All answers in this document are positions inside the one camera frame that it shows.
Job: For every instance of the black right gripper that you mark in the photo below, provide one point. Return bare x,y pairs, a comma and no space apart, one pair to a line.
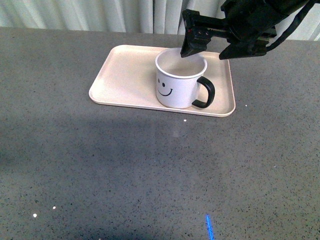
245,21

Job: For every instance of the white smiley mug black handle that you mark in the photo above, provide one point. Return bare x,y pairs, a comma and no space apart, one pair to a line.
180,82

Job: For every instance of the pale grey-green curtain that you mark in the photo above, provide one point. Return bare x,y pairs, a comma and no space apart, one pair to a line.
131,16

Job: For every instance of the beige rectangular plastic tray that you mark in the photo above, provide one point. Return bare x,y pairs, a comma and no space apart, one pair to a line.
128,79

